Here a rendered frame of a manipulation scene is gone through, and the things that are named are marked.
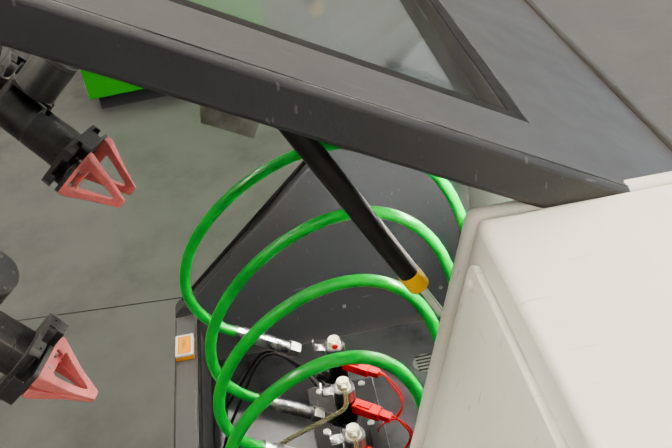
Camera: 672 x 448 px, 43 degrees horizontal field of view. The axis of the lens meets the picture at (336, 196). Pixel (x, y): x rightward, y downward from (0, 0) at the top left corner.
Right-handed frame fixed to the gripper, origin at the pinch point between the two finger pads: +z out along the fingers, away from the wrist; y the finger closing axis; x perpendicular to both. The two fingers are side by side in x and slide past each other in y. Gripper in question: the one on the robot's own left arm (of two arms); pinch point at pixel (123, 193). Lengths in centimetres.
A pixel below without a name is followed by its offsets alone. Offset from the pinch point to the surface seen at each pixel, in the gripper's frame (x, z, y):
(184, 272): -2.3, 12.1, -11.0
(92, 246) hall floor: 129, -1, 196
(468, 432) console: -29, 31, -53
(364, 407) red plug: -3.2, 41.1, -12.1
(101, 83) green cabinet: 118, -50, 307
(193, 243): -6.5, 10.6, -11.6
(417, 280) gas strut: -32, 24, -42
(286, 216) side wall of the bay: -2.0, 22.7, 25.5
